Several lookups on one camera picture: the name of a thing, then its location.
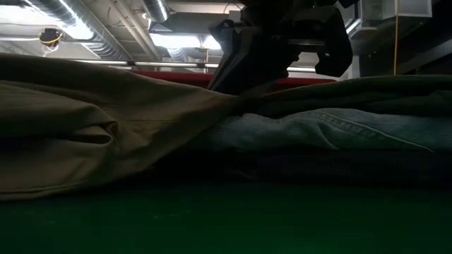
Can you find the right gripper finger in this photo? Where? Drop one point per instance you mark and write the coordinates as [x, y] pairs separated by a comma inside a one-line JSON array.
[[247, 70]]

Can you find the light blue jeans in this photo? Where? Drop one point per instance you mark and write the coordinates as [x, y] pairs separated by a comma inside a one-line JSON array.
[[318, 130]]

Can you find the dark green garment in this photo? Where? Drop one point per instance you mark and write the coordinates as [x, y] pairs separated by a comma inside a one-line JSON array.
[[370, 91]]

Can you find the faded black jeans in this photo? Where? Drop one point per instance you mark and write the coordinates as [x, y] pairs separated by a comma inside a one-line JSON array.
[[318, 160]]

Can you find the beige trousers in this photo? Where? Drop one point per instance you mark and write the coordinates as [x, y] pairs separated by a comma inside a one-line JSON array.
[[88, 123]]

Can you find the red plastic laundry basket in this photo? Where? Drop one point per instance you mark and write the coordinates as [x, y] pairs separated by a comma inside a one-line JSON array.
[[169, 77]]

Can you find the grey ceiling box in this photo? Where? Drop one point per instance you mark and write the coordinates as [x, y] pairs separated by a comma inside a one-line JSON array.
[[234, 16]]

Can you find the long ceiling light bar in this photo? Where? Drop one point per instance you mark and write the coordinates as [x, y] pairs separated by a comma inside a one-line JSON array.
[[159, 64]]

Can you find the green table mat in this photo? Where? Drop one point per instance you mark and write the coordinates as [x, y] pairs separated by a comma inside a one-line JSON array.
[[226, 222]]

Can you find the shiny round duct pipe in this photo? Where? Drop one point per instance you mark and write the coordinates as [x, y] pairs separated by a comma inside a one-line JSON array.
[[159, 10]]

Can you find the silver ceiling duct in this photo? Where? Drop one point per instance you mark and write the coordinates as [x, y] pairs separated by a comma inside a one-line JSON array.
[[102, 46]]

